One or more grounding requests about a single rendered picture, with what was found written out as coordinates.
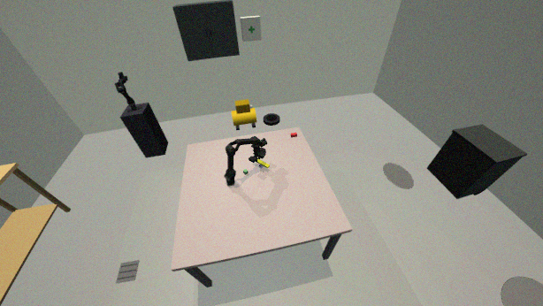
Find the yellow bar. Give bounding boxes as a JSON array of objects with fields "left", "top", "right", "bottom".
[{"left": 257, "top": 159, "right": 270, "bottom": 168}]

